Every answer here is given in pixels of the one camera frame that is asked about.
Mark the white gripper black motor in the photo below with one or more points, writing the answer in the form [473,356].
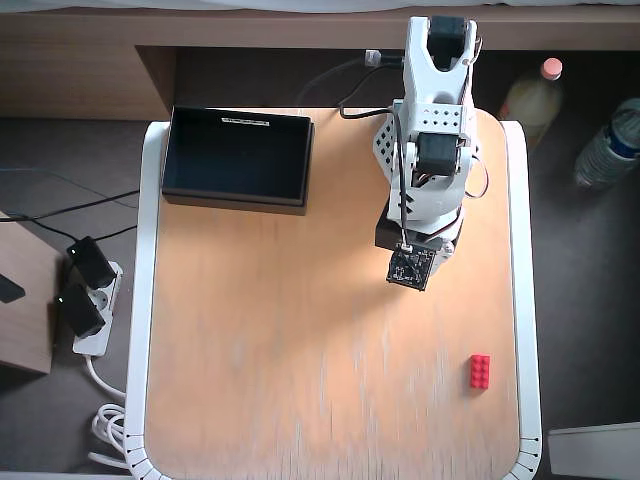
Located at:
[446,251]

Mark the red lego block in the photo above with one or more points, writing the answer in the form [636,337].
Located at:
[480,371]

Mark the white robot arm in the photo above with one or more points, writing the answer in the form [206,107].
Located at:
[430,95]

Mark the black rectangular bin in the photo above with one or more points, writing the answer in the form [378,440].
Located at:
[235,160]

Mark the yellow juice bottle pink cap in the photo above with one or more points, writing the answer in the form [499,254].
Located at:
[532,102]

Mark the clear plastic water bottle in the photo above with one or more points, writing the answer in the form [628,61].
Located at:
[607,147]

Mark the white box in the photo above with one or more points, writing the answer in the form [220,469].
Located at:
[595,452]

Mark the black power adapter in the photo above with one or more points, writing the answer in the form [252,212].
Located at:
[80,310]
[92,262]

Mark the white power strip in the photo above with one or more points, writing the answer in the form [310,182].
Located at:
[97,330]

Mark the flat black object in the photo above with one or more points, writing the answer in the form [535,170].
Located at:
[10,290]

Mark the black camera circuit board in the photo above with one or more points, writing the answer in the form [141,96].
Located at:
[410,267]

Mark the white table edge frame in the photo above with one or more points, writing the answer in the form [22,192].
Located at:
[140,300]

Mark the brown wooden furniture frame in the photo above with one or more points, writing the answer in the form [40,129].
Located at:
[75,65]

